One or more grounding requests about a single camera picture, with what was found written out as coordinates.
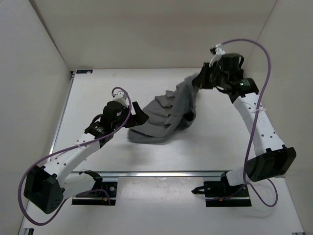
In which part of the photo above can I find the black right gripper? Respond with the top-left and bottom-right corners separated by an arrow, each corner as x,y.
193,63 -> 228,90

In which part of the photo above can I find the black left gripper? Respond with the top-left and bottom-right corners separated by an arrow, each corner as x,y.
114,100 -> 150,128

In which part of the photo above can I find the grey pleated skirt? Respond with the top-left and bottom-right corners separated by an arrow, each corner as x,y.
128,73 -> 199,144

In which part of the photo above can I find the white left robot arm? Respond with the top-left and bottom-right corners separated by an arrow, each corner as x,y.
23,101 -> 149,214

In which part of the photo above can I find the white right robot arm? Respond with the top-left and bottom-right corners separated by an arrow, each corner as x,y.
192,52 -> 296,200

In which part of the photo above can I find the blue label left corner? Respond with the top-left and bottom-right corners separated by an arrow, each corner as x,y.
76,70 -> 93,74

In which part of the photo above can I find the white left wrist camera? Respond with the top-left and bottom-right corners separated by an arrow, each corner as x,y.
112,91 -> 128,107

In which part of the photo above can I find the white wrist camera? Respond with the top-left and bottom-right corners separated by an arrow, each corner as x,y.
112,91 -> 128,107
210,44 -> 225,63

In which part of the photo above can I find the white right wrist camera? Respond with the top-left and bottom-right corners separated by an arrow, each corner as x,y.
210,44 -> 225,63

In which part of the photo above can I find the aluminium rail left table edge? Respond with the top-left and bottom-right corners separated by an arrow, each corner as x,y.
48,71 -> 76,155

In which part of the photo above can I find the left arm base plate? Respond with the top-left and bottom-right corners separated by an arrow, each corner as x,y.
71,178 -> 118,206

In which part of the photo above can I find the aluminium rail along table front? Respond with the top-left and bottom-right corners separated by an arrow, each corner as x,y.
70,171 -> 276,179

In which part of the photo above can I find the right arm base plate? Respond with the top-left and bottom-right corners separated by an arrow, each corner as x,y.
203,173 -> 252,208

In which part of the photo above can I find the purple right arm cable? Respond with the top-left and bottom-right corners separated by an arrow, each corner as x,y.
205,38 -> 278,210

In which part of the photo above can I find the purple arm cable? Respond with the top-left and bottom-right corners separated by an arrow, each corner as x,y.
205,38 -> 278,210
18,87 -> 133,225

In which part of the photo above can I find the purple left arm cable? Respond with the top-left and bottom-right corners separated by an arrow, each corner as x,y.
18,87 -> 133,225

